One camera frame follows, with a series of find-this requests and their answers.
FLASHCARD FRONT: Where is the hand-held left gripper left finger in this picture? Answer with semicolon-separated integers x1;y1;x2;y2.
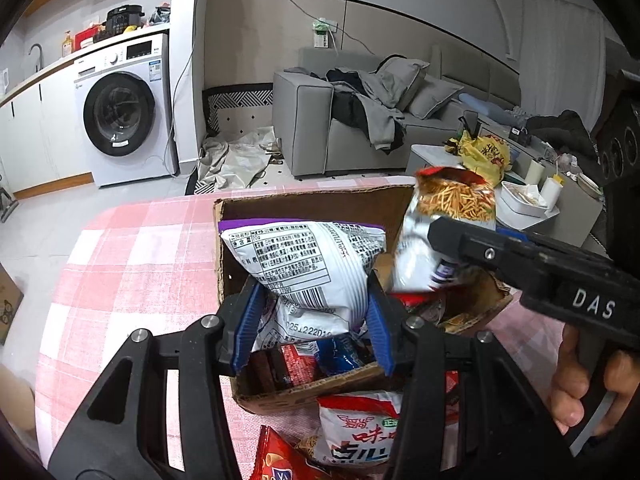
47;275;266;480

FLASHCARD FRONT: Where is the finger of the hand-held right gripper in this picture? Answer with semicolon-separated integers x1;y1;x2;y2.
427;216;531;293
495;228;613;263

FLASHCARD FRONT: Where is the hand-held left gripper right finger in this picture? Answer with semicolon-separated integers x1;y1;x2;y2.
367;269;576;480

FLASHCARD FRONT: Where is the blue cookie packet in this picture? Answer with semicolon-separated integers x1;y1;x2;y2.
315;335;376;376

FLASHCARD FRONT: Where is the orange noodle stick snack packet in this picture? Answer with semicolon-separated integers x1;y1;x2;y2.
390;165;498;293

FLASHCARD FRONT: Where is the red brick pattern snack packet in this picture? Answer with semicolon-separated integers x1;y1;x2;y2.
282;342;321;388

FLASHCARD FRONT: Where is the purple and white snack packet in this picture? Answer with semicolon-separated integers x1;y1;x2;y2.
218;217;388;353

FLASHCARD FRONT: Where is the brown cardboard box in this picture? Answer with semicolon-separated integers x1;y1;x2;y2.
212;182;516;416

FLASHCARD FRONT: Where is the person's right hand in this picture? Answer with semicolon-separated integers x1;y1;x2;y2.
547;325;640;436

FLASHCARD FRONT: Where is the white food container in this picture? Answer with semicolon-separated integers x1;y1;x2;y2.
500;180;561;218

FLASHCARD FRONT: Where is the white bottle yellow cap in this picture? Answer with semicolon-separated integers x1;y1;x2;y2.
540;174;566;206

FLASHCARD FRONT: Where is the coffee table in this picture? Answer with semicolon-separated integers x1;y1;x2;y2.
405;110;606;251

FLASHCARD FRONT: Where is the yellow plastic bag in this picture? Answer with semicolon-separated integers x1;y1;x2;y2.
457;130;511;186

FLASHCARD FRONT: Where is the white snack packet red print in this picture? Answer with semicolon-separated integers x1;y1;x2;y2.
317;390;406;468

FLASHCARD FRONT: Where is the black jacket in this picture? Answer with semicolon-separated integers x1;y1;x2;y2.
525;110;601;161

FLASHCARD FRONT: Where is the pink checkered tablecloth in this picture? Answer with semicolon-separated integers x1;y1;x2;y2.
35;175;566;480

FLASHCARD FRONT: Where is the red snack packet blue label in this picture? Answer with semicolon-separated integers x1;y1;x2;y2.
250;425;331;480

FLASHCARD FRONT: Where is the grey pillow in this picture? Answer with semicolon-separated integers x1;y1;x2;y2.
407;74;463;120
375;56;431;111

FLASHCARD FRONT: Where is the grey floor cloth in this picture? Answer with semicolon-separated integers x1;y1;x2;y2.
197;127;282;192

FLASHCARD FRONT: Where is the dark clothes pile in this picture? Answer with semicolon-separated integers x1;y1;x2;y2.
327;67;406;153

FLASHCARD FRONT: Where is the grey sofa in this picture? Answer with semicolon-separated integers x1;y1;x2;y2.
272;45;526;178

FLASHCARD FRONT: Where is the black patterned mat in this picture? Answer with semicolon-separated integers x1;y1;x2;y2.
201;87;275;133

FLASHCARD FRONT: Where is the printed cardboard box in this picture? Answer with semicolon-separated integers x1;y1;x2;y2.
0;265;25;346

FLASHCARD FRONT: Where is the white washing machine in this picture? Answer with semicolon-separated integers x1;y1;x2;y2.
74;32;180;188

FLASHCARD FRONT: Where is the white kitchen cabinet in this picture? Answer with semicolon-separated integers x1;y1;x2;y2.
0;67;93;198

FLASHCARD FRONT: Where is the black pressure cooker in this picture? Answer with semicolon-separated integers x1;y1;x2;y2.
105;6;146;36

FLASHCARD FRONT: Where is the white wall device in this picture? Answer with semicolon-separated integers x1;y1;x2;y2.
311;19;338;48

